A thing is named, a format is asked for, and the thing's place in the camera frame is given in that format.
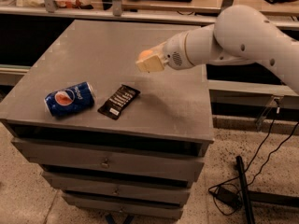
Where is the grey drawer cabinet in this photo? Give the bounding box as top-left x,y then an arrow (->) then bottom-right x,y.
1,21 -> 213,219

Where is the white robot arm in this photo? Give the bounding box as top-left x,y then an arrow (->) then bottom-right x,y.
135,5 -> 299,93

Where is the black power adapter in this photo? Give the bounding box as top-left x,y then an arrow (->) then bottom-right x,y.
216,187 -> 242,209

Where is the blue pepsi can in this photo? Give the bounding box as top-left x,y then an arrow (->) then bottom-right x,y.
44,82 -> 95,117

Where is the black rxbar chocolate wrapper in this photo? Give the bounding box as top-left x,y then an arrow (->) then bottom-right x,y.
98,85 -> 140,120

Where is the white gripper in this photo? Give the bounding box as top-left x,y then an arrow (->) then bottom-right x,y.
135,32 -> 193,73

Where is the black floor stand bar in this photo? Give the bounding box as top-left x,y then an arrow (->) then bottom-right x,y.
236,156 -> 299,224

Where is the orange fruit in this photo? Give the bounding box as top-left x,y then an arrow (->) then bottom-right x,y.
138,49 -> 152,60

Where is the metal railing frame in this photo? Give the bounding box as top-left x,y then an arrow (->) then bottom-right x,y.
0,0 -> 299,30

